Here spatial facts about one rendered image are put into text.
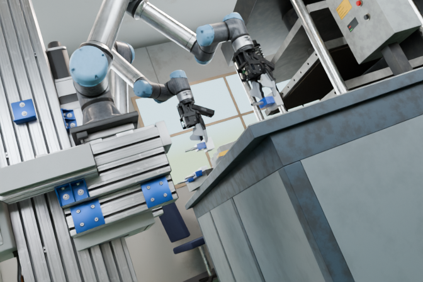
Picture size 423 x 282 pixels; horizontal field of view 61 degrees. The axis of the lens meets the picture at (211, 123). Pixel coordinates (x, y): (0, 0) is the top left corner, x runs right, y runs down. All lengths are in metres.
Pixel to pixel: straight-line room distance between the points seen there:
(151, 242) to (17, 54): 3.17
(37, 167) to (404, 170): 1.01
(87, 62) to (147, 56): 3.90
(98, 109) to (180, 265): 3.34
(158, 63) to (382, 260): 4.37
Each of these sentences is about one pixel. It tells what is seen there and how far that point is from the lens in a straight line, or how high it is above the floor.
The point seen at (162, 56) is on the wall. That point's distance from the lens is 5.12.
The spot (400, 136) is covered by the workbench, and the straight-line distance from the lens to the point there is 1.13.
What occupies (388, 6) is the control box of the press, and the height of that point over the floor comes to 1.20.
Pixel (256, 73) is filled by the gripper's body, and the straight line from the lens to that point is 1.32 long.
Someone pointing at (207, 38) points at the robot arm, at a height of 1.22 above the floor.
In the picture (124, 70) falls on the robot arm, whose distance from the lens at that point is 1.72.
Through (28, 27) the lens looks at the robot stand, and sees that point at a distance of 1.72.
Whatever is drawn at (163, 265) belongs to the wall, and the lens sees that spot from 4.42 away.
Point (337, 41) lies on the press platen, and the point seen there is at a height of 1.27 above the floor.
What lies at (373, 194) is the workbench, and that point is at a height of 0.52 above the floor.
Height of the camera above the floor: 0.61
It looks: 14 degrees up
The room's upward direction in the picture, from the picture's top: 22 degrees counter-clockwise
